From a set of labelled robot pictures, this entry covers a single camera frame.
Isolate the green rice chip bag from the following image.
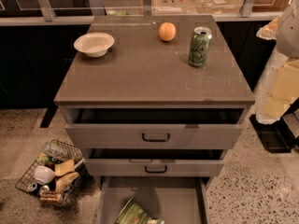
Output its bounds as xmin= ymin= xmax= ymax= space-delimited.
xmin=114 ymin=198 xmax=165 ymax=224

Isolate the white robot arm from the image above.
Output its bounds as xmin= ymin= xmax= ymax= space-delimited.
xmin=256 ymin=0 xmax=299 ymax=124

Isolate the grey drawer cabinet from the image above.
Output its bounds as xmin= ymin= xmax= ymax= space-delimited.
xmin=53 ymin=14 xmax=256 ymax=224

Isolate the grey top drawer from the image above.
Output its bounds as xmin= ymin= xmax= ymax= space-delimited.
xmin=66 ymin=108 xmax=243 ymax=149

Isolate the grey drawer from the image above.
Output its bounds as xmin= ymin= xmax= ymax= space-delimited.
xmin=95 ymin=176 xmax=211 ymax=224
xmin=66 ymin=108 xmax=243 ymax=149
xmin=85 ymin=149 xmax=224 ymax=177

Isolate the grey middle drawer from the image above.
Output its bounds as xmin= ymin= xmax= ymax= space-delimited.
xmin=85 ymin=149 xmax=224 ymax=177

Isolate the grey bottom drawer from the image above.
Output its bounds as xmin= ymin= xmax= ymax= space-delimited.
xmin=95 ymin=176 xmax=211 ymax=224

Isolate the green soda can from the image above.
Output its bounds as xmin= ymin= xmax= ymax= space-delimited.
xmin=188 ymin=27 xmax=212 ymax=67

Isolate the orange fruit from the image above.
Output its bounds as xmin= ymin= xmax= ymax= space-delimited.
xmin=159 ymin=22 xmax=176 ymax=42

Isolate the white ceramic bowl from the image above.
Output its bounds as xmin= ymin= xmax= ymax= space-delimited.
xmin=74 ymin=33 xmax=114 ymax=58

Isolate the clear plastic bottle in basket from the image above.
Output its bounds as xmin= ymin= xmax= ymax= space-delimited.
xmin=42 ymin=141 xmax=70 ymax=161

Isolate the yellow sponge in basket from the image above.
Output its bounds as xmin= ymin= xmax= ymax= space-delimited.
xmin=54 ymin=160 xmax=75 ymax=176

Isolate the cardboard box left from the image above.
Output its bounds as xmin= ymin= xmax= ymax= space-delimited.
xmin=151 ymin=0 xmax=197 ymax=15

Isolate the small white bowl in basket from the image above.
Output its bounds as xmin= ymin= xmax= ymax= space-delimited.
xmin=34 ymin=165 xmax=55 ymax=185

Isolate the black wire basket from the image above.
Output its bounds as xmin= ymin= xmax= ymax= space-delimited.
xmin=15 ymin=140 xmax=89 ymax=207

